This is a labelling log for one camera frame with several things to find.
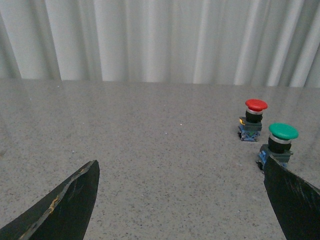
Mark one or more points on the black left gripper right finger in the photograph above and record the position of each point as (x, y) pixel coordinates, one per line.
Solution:
(295, 202)

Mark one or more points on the green mushroom push button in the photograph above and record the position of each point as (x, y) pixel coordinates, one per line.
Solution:
(279, 144)

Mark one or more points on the red mushroom push button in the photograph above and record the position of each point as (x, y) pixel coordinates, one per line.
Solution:
(250, 125)

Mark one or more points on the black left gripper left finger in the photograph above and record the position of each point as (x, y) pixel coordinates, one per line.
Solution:
(63, 214)

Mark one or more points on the white pleated curtain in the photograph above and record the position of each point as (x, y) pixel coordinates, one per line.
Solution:
(236, 42)

